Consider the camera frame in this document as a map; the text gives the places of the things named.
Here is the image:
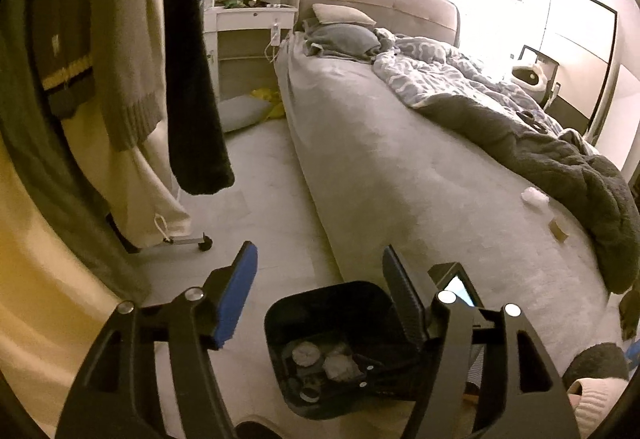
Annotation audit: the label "yellow plastic bag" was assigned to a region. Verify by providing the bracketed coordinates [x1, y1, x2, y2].
[250, 88, 283, 120]

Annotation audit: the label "blue-grey pillow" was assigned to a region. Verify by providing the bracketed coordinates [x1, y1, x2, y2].
[302, 21, 383, 62]

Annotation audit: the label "clothes rack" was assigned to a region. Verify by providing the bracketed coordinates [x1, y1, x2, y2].
[162, 233, 213, 252]

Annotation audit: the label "long dark green garment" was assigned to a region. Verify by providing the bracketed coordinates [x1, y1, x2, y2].
[0, 119, 151, 300]

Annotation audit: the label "person's right forearm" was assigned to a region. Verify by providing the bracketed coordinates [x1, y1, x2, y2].
[567, 376, 630, 439]

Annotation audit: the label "white round appliance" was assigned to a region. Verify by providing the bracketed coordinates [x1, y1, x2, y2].
[511, 61, 547, 92]

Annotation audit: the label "cream hanging cloth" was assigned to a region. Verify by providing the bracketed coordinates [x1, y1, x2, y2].
[0, 134, 151, 425]

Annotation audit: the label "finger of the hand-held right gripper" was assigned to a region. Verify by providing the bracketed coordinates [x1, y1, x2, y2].
[356, 353, 424, 393]

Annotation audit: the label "white charger cable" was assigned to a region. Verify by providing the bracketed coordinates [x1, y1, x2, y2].
[265, 21, 283, 64]

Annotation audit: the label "large dark-framed mirror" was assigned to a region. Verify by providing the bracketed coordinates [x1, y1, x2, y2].
[502, 0, 618, 140]

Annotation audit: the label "dark fuzzy cloth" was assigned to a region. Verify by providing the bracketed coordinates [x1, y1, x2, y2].
[562, 343, 631, 382]

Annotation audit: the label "grey bed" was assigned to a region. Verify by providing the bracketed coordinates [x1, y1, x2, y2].
[276, 31, 621, 375]

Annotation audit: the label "cream drawstring trousers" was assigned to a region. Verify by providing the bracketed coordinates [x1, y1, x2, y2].
[65, 114, 192, 247]

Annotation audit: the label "dark yellow-striped garment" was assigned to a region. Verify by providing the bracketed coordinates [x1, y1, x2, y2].
[0, 0, 101, 120]

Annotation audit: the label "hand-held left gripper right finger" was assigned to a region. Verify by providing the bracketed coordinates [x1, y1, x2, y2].
[382, 245, 573, 439]

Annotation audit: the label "black fuzzy garment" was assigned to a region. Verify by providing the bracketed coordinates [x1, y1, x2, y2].
[164, 0, 236, 196]

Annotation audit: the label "black plastic trash bin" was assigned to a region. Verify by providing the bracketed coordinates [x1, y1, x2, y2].
[263, 281, 436, 420]

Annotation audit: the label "dark grey fuzzy blanket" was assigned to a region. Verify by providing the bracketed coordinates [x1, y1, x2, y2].
[417, 94, 640, 295]

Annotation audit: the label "grey floor cushion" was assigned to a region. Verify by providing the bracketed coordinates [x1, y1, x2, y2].
[219, 95, 266, 134]

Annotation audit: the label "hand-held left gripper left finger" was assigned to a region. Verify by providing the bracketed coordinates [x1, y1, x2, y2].
[55, 240, 259, 439]

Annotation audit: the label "white vanity table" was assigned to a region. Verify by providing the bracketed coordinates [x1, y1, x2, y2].
[202, 0, 297, 104]

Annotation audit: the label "cream pillow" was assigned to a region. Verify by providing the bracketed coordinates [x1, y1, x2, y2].
[312, 3, 377, 26]

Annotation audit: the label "blue patterned duvet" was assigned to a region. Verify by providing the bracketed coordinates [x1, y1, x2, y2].
[372, 31, 566, 130]

